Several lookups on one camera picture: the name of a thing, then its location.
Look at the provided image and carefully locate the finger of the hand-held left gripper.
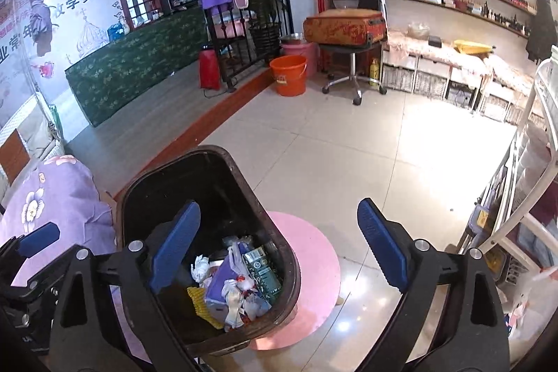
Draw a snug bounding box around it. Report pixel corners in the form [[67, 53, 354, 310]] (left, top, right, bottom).
[[0, 221, 61, 264], [0, 278, 55, 355]]

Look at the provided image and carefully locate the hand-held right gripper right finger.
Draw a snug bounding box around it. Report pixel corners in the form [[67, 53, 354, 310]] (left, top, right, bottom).
[[356, 198, 511, 372]]

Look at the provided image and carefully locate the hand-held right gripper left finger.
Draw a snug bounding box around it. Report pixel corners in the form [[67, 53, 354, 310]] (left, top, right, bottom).
[[49, 200, 202, 372]]

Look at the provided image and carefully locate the white paper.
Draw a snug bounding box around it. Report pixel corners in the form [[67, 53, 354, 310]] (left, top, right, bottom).
[[190, 254, 214, 282]]

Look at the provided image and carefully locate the clear plastic wrap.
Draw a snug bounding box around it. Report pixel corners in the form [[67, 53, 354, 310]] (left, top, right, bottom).
[[224, 241, 245, 268]]

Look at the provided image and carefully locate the purple packet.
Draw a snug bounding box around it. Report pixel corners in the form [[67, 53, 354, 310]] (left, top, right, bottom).
[[204, 256, 245, 312]]

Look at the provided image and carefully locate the black trash bin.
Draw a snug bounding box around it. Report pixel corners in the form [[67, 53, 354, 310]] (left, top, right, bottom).
[[119, 144, 301, 357]]

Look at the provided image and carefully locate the yellow foam net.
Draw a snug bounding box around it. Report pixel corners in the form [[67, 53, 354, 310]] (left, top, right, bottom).
[[187, 286, 225, 331]]

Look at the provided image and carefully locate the white tissue wad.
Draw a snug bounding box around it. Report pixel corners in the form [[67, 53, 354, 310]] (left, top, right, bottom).
[[220, 276, 271, 331]]

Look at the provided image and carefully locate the green drink carton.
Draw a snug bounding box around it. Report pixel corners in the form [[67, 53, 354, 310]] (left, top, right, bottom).
[[241, 245, 284, 305]]

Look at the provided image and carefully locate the purple floral blanket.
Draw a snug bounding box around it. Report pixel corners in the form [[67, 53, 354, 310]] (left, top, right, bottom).
[[0, 154, 118, 290]]

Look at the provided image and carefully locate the pink round mat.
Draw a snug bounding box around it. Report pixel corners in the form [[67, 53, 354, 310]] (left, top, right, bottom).
[[248, 211, 341, 352]]

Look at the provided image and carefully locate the orange cushion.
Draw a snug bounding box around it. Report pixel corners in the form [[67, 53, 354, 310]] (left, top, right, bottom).
[[0, 128, 31, 183]]

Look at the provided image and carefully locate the white metal rack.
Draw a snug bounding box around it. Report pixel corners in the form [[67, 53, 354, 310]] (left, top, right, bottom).
[[458, 45, 558, 355]]

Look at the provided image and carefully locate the red bag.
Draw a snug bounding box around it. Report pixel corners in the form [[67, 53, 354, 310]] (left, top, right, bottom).
[[198, 45, 221, 91]]

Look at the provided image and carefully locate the swivel stool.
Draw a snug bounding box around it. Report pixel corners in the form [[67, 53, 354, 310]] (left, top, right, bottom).
[[320, 43, 389, 106]]

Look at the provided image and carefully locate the green floral covered counter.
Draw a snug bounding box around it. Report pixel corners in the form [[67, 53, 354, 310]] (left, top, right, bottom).
[[65, 8, 210, 128]]

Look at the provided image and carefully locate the lace covered cabinet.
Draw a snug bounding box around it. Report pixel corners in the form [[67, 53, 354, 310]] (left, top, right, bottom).
[[381, 28, 541, 124]]

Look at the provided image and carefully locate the orange bucket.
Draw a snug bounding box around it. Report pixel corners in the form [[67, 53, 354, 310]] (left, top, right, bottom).
[[269, 55, 308, 97]]

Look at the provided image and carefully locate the pink plastic tub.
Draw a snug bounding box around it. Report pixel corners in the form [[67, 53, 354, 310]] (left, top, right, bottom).
[[280, 41, 321, 77]]

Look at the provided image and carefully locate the yellow dustpan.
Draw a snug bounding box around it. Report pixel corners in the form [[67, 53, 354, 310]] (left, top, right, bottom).
[[453, 39, 495, 55]]

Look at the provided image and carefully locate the brown patterned suitcase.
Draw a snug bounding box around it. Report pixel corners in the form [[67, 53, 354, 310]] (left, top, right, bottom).
[[303, 9, 388, 48]]

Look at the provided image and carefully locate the black iron rack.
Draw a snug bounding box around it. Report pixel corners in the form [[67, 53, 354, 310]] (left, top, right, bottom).
[[205, 0, 294, 94]]

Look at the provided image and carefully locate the black hanging cloth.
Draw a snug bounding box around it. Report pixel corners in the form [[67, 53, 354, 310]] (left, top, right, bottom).
[[525, 0, 558, 63]]

